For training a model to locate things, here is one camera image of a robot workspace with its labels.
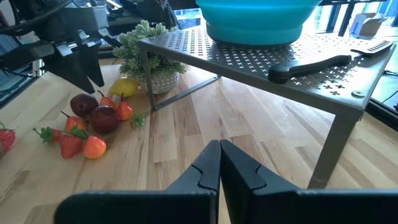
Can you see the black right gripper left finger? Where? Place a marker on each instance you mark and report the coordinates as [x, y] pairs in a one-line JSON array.
[[192, 205]]

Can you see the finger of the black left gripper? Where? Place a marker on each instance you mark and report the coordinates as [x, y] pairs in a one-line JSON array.
[[93, 62], [70, 70]]

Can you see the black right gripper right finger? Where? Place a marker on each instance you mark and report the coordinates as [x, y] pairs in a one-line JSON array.
[[264, 205]]

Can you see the dark red pomegranate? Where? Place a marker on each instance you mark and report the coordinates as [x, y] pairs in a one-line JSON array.
[[83, 105]]

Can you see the yellow plastic lemon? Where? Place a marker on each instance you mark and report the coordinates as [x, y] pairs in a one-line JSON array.
[[124, 87]]

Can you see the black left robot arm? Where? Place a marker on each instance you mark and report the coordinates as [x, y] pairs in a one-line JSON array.
[[37, 12]]

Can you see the artificial green succulent plant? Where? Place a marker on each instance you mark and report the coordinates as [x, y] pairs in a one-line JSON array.
[[146, 59]]

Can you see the grey perforated metal shelf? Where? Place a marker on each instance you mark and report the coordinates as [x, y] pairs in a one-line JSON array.
[[248, 65]]

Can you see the blue collapsible colander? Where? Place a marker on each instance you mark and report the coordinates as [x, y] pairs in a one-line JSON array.
[[255, 21]]

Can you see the brown cardboard box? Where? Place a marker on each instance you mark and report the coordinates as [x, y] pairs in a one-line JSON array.
[[368, 25]]

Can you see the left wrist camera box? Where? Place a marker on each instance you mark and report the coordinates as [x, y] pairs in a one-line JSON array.
[[84, 18]]

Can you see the black window frame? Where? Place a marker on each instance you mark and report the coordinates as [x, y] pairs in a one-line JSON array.
[[347, 15]]

